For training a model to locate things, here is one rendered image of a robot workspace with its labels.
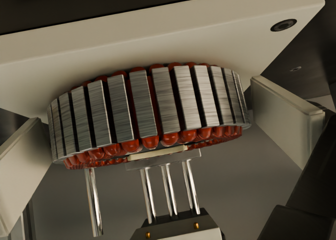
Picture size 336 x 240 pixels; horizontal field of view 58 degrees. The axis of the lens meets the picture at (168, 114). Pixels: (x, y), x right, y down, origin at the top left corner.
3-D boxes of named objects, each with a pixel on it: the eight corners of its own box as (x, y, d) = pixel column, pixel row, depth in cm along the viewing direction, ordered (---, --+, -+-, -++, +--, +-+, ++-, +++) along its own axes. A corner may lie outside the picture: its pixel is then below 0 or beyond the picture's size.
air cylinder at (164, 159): (116, 117, 30) (125, 172, 29) (190, 103, 30) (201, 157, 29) (124, 124, 35) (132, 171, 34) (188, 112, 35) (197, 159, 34)
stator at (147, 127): (2, 85, 13) (11, 174, 12) (264, 37, 13) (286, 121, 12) (79, 123, 24) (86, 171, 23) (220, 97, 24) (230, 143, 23)
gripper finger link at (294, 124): (308, 114, 12) (326, 110, 12) (249, 76, 18) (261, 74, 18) (309, 179, 13) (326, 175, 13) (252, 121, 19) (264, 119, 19)
